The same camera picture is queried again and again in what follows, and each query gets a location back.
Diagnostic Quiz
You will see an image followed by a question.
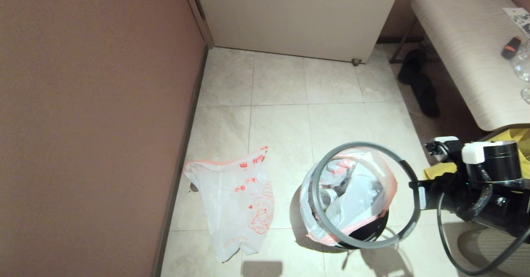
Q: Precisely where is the white trash bag with rubbish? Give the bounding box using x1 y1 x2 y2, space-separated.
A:
299 148 398 245

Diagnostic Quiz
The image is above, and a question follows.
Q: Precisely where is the grey bin rim ring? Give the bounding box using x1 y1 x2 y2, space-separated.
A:
311 142 421 250

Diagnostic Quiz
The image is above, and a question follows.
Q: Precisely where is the white red-printed bag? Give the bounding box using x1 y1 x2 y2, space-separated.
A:
183 146 274 263

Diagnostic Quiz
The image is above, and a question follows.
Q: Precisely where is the yellow fabric bag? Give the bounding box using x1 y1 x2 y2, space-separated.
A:
423 128 530 181

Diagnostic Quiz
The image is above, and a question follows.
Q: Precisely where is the black round trash bin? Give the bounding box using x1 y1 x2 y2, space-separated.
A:
335 210 390 250

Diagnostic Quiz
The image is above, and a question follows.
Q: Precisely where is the black slipper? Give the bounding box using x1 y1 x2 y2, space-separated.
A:
397 48 428 85
411 73 441 118

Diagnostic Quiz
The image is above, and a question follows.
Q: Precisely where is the clear plastic bottle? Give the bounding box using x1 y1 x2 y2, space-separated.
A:
319 188 338 207

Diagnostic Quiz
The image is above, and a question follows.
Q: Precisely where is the beige wood-grain bench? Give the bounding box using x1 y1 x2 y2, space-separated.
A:
389 0 530 132

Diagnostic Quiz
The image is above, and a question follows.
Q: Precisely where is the black remote with red button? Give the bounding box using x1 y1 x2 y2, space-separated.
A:
501 36 523 61

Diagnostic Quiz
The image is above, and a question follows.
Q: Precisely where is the printed paper card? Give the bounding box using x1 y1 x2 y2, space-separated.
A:
501 7 530 36

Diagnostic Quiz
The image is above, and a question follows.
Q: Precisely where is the white door panel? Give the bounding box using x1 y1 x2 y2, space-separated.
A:
180 0 405 64

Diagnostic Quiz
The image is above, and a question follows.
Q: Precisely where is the dark baseboard strip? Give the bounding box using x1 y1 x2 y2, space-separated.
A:
151 45 210 277

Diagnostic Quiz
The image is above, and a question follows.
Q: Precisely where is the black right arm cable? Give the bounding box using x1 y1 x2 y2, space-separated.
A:
437 188 530 276

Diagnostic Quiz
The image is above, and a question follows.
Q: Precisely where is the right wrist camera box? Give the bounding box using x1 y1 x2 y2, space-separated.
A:
425 136 461 158

